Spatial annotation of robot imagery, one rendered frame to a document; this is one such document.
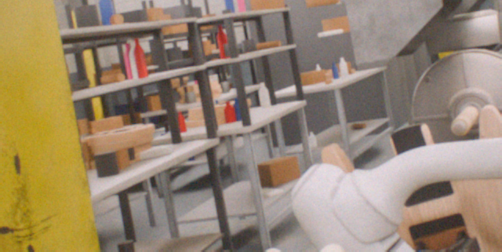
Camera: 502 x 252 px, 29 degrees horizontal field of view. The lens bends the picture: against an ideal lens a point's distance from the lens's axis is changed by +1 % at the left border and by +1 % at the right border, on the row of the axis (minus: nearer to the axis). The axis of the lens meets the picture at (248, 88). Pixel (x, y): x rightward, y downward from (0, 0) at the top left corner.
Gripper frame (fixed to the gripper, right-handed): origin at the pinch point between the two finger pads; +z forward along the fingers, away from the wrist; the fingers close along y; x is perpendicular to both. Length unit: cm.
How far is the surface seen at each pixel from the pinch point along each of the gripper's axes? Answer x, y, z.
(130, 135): 40, -215, 313
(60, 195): 30, -78, 11
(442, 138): 15.3, 0.8, 30.9
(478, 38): 32, 14, 36
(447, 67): 28.9, 6.4, 31.1
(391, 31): 39.3, 3.7, 2.1
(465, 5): 41, 10, 67
